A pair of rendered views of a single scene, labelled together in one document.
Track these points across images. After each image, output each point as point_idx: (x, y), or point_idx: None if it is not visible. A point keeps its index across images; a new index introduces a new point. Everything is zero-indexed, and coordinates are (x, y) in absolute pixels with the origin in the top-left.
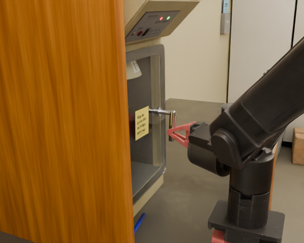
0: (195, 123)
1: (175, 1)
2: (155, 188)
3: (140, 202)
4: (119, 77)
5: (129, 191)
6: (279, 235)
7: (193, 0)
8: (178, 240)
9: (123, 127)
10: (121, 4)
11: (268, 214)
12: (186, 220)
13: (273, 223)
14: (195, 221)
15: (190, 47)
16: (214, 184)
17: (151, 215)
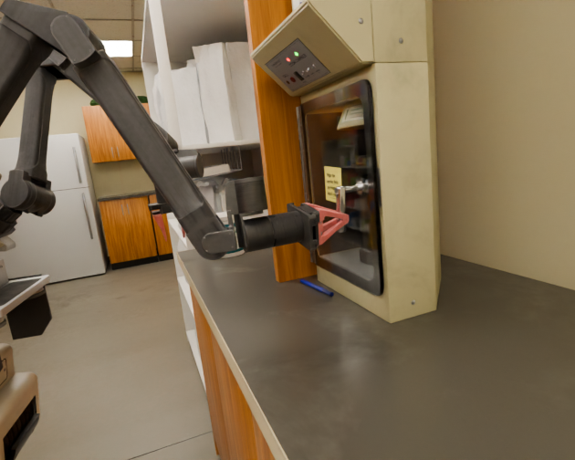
0: (308, 206)
1: (271, 39)
2: (371, 307)
3: (345, 287)
4: (257, 120)
5: (269, 211)
6: (149, 203)
7: (294, 15)
8: (274, 300)
9: (262, 157)
10: (254, 67)
11: (158, 203)
12: (292, 311)
13: (153, 203)
14: (282, 315)
15: None
16: (330, 359)
17: (327, 299)
